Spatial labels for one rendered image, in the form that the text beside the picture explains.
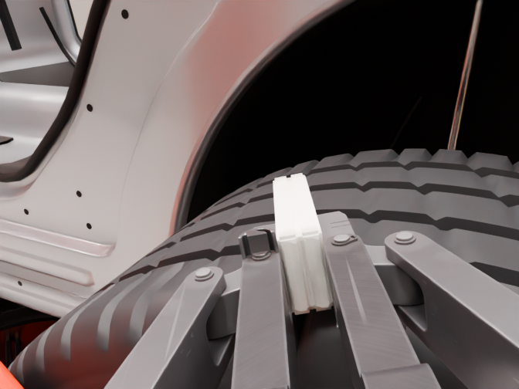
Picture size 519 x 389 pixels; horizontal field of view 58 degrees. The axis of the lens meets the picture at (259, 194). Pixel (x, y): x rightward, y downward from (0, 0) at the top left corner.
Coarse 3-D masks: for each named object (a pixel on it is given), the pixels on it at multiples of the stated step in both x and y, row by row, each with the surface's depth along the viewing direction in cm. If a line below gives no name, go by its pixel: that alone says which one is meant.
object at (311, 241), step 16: (304, 176) 21; (304, 192) 19; (304, 208) 17; (304, 224) 16; (304, 240) 15; (320, 240) 15; (304, 256) 16; (320, 256) 15; (320, 272) 16; (320, 288) 16; (320, 304) 16
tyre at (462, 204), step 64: (256, 192) 34; (320, 192) 29; (384, 192) 27; (448, 192) 27; (512, 192) 26; (192, 256) 26; (512, 256) 20; (64, 320) 26; (128, 320) 21; (320, 320) 17; (64, 384) 25; (320, 384) 17; (448, 384) 15
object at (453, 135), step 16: (480, 0) 63; (480, 16) 64; (480, 32) 65; (464, 48) 66; (464, 64) 66; (464, 80) 67; (464, 96) 68; (464, 112) 69; (448, 128) 71; (448, 144) 71
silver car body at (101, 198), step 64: (0, 0) 232; (64, 0) 282; (128, 0) 57; (192, 0) 54; (256, 0) 48; (320, 0) 45; (0, 64) 247; (64, 64) 276; (128, 64) 61; (192, 64) 54; (0, 128) 186; (64, 128) 74; (128, 128) 65; (192, 128) 57; (0, 192) 85; (64, 192) 75; (128, 192) 66; (0, 256) 85; (64, 256) 77; (128, 256) 71
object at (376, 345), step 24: (336, 240) 15; (360, 240) 15; (336, 264) 13; (360, 264) 13; (336, 288) 12; (360, 288) 12; (384, 288) 12; (336, 312) 15; (360, 312) 11; (384, 312) 11; (360, 336) 10; (384, 336) 10; (360, 360) 9; (384, 360) 9; (408, 360) 9; (360, 384) 9; (384, 384) 8; (408, 384) 8; (432, 384) 8
